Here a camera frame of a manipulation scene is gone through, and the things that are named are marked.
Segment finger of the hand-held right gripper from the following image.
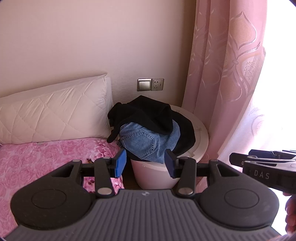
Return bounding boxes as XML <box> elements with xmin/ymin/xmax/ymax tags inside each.
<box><xmin>248</xmin><ymin>149</ymin><xmax>296</xmax><ymax>161</ymax></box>
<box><xmin>229</xmin><ymin>152</ymin><xmax>255</xmax><ymax>167</ymax></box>

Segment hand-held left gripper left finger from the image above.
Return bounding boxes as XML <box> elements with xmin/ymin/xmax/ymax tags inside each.
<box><xmin>53</xmin><ymin>149</ymin><xmax>127</xmax><ymax>199</ymax></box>

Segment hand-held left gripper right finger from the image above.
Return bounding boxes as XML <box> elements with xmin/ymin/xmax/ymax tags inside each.
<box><xmin>165</xmin><ymin>149</ymin><xmax>242</xmax><ymax>198</ymax></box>

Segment white round bin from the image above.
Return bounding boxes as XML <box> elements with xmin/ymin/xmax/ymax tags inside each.
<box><xmin>129</xmin><ymin>105</ymin><xmax>210</xmax><ymax>189</ymax></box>

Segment black knit garment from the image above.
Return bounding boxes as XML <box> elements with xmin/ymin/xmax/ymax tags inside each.
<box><xmin>107</xmin><ymin>95</ymin><xmax>196</xmax><ymax>163</ymax></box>

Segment person's right hand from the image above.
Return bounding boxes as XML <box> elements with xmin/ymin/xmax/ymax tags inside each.
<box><xmin>285</xmin><ymin>194</ymin><xmax>296</xmax><ymax>235</ymax></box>

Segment blue jeans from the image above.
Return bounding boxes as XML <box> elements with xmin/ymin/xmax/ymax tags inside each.
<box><xmin>119</xmin><ymin>121</ymin><xmax>181</xmax><ymax>164</ymax></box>

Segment white quilted headboard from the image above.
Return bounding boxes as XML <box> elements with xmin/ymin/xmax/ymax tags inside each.
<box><xmin>0</xmin><ymin>74</ymin><xmax>114</xmax><ymax>144</ymax></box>

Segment pink floral blanket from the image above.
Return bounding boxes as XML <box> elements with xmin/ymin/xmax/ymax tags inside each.
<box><xmin>0</xmin><ymin>137</ymin><xmax>125</xmax><ymax>237</ymax></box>

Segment pink patterned curtain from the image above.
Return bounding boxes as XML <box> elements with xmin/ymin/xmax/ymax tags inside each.
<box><xmin>181</xmin><ymin>0</ymin><xmax>296</xmax><ymax>197</ymax></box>

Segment metallic wall switch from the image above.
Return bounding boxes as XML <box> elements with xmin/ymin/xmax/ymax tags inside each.
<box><xmin>137</xmin><ymin>78</ymin><xmax>152</xmax><ymax>92</ymax></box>

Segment metallic wall socket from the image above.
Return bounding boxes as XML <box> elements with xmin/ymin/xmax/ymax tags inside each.
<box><xmin>151</xmin><ymin>78</ymin><xmax>164</xmax><ymax>91</ymax></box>

